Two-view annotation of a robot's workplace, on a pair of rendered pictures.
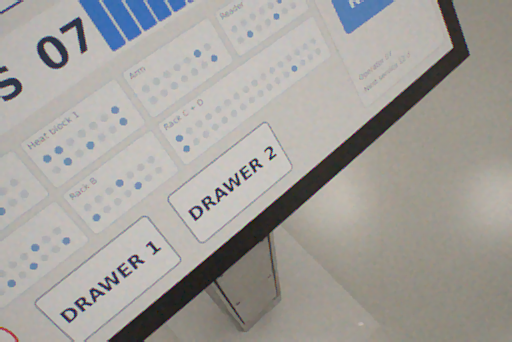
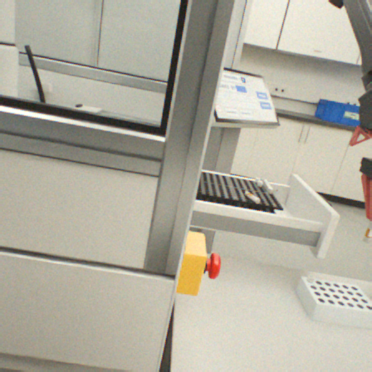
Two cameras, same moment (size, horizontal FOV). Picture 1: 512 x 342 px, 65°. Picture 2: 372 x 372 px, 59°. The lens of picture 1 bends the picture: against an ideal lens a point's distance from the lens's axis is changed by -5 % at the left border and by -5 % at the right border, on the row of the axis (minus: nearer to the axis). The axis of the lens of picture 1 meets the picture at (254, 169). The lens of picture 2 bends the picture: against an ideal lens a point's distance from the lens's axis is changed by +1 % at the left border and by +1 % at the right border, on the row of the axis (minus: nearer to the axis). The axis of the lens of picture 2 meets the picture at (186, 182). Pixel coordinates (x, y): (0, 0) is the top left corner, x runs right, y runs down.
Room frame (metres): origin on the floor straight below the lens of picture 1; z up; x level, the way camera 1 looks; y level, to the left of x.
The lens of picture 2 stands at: (-1.43, 0.58, 1.15)
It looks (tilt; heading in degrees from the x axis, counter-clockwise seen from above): 19 degrees down; 348
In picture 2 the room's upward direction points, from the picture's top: 11 degrees clockwise
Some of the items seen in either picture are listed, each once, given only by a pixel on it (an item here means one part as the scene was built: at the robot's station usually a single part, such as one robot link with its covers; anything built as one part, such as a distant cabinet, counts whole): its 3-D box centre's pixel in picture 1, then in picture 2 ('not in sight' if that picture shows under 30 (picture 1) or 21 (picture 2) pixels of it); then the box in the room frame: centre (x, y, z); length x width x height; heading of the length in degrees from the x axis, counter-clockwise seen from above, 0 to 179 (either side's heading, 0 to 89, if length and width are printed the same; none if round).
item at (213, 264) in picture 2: not in sight; (210, 265); (-1.01, 0.43, 0.88); 0.04 x 0.03 x 0.04; 171
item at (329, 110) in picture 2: not in sight; (346, 114); (2.13, -1.89, 1.01); 0.61 x 0.41 x 0.22; 76
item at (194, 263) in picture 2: not in sight; (189, 261); (-1.01, 0.46, 0.88); 0.07 x 0.05 x 0.07; 171
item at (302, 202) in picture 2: not in sight; (305, 210); (-0.72, 0.11, 0.87); 0.29 x 0.02 x 0.11; 171
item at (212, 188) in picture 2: not in sight; (227, 198); (-0.69, 0.31, 0.87); 0.22 x 0.18 x 0.06; 81
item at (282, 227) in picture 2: not in sight; (224, 198); (-0.69, 0.32, 0.86); 0.40 x 0.26 x 0.06; 81
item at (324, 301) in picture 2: not in sight; (335, 301); (-0.95, 0.14, 0.78); 0.12 x 0.08 x 0.04; 83
